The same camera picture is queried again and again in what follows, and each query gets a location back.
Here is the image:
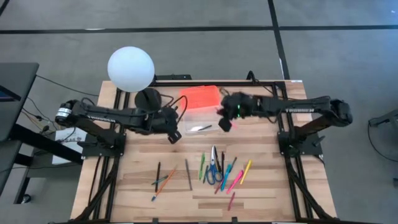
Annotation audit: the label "clear supply box orange lid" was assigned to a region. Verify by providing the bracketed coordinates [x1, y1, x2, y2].
[179, 85, 225, 136]

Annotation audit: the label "long thin black pen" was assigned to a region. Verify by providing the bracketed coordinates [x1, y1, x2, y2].
[155, 161, 161, 193]

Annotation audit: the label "grey pencil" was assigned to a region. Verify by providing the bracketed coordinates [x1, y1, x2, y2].
[185, 159, 193, 192]

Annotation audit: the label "light green pen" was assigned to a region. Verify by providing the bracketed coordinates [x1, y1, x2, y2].
[198, 152, 206, 181]

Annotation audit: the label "blue handled scissors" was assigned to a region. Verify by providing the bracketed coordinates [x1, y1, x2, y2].
[206, 145, 224, 186]

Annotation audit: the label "yellow pen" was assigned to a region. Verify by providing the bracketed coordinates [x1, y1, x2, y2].
[239, 159, 253, 185]

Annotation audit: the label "orange pencil blue eraser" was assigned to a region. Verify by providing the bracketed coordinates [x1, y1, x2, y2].
[150, 166, 178, 202]

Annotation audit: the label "red crayon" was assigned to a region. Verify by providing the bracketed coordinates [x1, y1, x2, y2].
[227, 191, 236, 212]
[213, 179, 225, 195]

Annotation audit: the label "white globe lamp black base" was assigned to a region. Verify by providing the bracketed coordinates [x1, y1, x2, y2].
[107, 45, 162, 113]

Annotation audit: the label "white printed paper sheet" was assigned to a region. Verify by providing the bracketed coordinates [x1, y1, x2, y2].
[52, 127, 88, 165]

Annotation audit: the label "dark grey desk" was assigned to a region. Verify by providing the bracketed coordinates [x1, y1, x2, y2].
[0, 62, 40, 142]

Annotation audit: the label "grey chair base leg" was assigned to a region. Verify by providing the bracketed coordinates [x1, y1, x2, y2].
[368, 108, 398, 128]

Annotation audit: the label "dark laptop screen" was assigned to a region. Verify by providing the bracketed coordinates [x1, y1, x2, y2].
[0, 85, 22, 103]

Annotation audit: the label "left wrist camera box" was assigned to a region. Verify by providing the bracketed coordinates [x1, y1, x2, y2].
[167, 129, 183, 145]

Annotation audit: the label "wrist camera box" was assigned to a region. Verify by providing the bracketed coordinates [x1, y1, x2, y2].
[167, 129, 183, 145]
[218, 117, 233, 133]

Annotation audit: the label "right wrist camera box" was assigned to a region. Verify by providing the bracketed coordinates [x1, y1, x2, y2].
[218, 117, 233, 133]

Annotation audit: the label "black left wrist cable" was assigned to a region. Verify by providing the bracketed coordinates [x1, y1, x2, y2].
[170, 95, 188, 125]

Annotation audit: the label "black aluminium table frame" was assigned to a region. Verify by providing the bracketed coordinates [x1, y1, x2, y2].
[70, 80, 338, 224]

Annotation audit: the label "black cable clamp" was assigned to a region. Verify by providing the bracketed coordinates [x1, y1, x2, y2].
[247, 70, 259, 85]

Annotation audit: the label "black cable bundle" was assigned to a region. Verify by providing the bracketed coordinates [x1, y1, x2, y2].
[21, 96, 52, 135]

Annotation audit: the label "black desk leg frame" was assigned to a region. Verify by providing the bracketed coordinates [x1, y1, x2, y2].
[9, 124, 83, 205]

